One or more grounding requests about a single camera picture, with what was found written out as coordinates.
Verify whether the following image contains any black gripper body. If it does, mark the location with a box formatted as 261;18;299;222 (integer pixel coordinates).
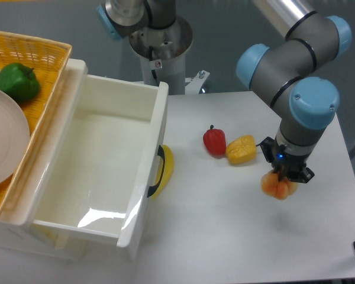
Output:
259;137;315;183

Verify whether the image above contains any round orange bread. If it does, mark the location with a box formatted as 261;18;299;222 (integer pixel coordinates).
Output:
260;172;298;200

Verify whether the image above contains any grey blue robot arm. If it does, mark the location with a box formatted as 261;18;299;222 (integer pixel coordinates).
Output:
96;1;352;183

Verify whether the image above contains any open upper white drawer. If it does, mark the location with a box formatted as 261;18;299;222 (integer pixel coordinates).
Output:
33;75;169;250

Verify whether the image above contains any white drawer cabinet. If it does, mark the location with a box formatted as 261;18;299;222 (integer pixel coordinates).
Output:
0;60;138;258

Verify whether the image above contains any beige round plate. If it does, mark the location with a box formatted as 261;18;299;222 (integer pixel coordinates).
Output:
0;91;30;183

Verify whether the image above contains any yellow bell pepper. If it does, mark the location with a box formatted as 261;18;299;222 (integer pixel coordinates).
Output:
225;135;257;165

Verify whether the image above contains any red bell pepper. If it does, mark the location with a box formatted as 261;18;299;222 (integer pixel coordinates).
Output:
203;125;227;156

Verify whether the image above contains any yellow banana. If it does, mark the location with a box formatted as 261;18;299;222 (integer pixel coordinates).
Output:
154;144;175;198

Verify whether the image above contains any yellow woven basket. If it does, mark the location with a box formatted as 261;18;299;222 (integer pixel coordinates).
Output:
0;29;73;225

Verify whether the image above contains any green bell pepper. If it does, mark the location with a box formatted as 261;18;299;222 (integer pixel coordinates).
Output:
0;63;41;104

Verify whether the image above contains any white mounting bracket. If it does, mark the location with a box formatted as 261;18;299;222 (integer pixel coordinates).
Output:
185;70;210;95

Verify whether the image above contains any black drawer handle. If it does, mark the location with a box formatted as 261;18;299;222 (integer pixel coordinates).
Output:
147;145;166;198

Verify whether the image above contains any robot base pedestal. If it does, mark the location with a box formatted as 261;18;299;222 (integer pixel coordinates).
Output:
129;16;193;95

